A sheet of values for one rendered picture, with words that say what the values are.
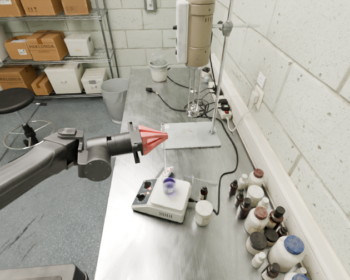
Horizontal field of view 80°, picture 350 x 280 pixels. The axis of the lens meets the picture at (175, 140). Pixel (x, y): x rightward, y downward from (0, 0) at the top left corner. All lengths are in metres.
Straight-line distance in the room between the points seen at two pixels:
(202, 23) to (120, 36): 2.24
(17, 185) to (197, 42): 0.68
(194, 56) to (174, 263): 0.71
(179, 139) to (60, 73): 2.09
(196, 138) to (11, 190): 0.83
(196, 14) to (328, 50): 0.40
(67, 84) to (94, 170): 2.51
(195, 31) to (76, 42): 2.10
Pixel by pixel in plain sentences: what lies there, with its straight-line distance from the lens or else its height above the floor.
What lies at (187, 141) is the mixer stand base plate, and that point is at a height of 0.76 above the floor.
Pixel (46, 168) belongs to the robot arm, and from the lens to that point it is 0.49.
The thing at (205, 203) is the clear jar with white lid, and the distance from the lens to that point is 0.76.
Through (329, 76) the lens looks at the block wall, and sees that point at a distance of 0.71.
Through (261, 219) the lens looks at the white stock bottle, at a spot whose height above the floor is 0.85.
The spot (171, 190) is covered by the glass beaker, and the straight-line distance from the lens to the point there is 0.73.
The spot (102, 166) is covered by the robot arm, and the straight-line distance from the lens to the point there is 0.47.
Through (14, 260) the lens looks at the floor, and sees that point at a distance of 1.86.
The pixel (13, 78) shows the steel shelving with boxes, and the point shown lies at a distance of 3.18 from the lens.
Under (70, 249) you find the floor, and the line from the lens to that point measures 1.72.
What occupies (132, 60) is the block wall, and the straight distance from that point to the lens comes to 3.07.
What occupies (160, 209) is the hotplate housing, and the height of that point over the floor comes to 0.82.
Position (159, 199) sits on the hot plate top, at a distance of 0.75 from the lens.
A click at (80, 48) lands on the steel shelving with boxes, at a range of 2.80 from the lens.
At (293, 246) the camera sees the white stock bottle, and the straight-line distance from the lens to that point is 0.71.
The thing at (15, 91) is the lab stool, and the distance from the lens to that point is 2.13.
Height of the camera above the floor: 1.47
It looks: 42 degrees down
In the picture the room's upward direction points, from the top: straight up
